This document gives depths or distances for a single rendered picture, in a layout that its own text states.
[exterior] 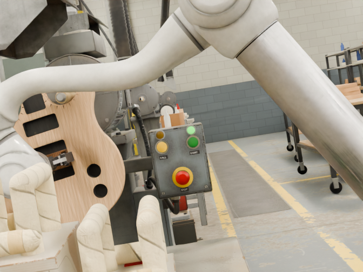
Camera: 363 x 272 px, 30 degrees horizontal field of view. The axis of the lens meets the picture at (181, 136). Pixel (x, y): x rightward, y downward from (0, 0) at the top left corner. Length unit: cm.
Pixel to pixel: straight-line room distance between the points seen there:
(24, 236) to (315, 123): 55
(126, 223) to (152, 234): 124
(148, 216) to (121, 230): 124
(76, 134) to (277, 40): 77
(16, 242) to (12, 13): 91
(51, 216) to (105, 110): 91
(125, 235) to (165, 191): 27
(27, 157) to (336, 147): 63
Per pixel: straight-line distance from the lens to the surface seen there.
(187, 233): 542
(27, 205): 93
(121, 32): 521
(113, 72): 141
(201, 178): 195
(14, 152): 146
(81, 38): 204
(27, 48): 202
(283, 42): 121
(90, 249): 92
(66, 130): 182
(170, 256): 114
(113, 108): 198
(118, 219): 215
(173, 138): 194
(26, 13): 173
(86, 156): 181
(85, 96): 181
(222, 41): 120
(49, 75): 145
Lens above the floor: 119
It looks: 3 degrees down
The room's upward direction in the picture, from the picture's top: 9 degrees counter-clockwise
